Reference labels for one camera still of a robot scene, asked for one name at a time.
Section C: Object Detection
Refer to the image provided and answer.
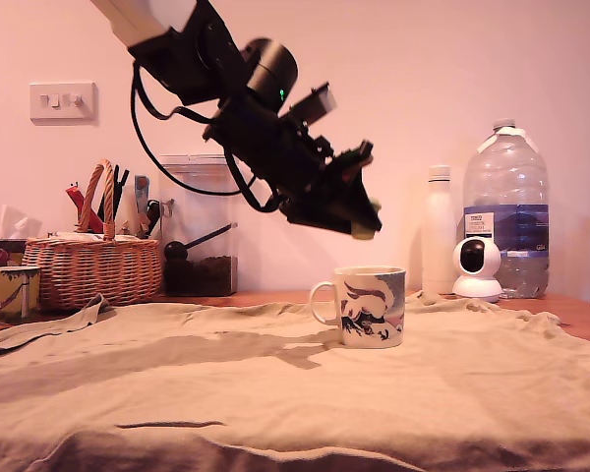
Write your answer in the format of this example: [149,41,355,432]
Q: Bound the red sachet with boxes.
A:
[65,182,104,234]

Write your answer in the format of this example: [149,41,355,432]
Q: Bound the blue sachet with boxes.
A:
[134,174,151,231]

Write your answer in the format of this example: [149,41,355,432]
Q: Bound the white mug with creature print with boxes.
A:
[308,265,407,349]

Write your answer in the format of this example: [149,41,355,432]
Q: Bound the large clear water bottle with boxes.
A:
[462,117,551,300]

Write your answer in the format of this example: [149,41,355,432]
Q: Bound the white paper tissue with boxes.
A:
[0,205,43,242]

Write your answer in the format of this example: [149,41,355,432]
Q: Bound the wicker basket with handle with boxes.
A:
[22,158,163,310]

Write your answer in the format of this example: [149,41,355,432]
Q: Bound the black coffee scoop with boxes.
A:
[164,222,239,262]

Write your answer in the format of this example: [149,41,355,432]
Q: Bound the short black cable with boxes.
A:
[137,68,217,123]

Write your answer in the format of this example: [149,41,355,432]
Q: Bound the white insulated bottle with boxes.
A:
[421,164,458,295]

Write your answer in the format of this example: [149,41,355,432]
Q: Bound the white papers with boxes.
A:
[46,230,151,242]

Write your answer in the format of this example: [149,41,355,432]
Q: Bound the dark printed tissue box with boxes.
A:
[0,239,29,269]

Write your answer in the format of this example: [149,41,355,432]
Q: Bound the white wall light switch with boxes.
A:
[29,82,98,123]

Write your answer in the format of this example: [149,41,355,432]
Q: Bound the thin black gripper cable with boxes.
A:
[223,149,284,213]

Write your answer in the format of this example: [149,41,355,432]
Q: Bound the clear coffee bean container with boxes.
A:
[157,153,241,297]

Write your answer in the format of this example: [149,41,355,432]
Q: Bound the small white round camera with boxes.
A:
[451,237,502,304]

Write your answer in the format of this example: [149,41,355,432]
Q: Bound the black stick sachet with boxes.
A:
[111,168,131,225]
[97,164,122,225]

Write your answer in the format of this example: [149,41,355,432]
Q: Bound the beige cloth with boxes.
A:
[0,289,590,472]

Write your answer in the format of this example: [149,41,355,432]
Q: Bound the yellow-green mug with hammock print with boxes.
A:
[0,265,43,325]

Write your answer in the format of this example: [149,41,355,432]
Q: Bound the long black looping cable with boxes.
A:
[130,61,250,197]

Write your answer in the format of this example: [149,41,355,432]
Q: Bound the pale green coffee capsule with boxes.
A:
[349,195,383,242]

